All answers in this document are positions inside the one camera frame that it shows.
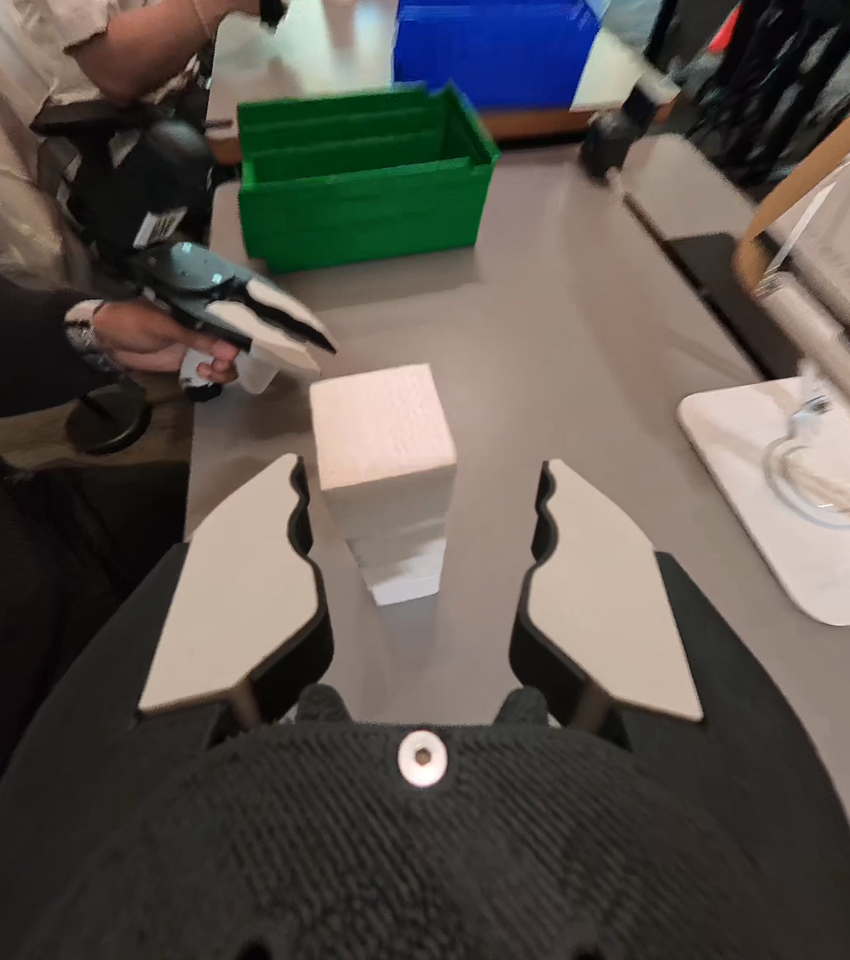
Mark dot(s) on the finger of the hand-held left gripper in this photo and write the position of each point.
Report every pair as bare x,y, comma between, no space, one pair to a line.
260,341
278,304

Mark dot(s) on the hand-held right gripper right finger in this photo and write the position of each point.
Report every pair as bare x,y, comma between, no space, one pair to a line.
604,600

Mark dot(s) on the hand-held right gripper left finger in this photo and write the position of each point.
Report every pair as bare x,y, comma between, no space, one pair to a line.
245,600

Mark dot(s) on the person's left forearm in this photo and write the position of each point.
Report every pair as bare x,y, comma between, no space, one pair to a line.
12,337

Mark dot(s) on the grey desk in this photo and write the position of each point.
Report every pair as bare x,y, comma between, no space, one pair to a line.
582,337

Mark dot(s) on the person's left hand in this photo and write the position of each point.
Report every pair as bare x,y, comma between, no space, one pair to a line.
140,337

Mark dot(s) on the silver wristwatch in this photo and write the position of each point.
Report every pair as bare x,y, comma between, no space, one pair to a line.
84,330

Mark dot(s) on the green plastic bin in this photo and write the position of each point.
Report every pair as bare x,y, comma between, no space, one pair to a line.
365,210

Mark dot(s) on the black chair base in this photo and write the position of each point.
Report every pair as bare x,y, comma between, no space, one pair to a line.
106,420

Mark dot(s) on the person's black clothed body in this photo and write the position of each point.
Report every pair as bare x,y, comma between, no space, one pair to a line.
20,600

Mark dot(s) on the grey table with wooden edge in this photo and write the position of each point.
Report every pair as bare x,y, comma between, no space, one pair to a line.
305,52

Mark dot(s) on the blue storage bin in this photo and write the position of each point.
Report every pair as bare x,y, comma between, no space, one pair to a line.
492,52

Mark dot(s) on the black desktop device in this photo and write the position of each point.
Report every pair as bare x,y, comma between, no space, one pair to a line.
608,146

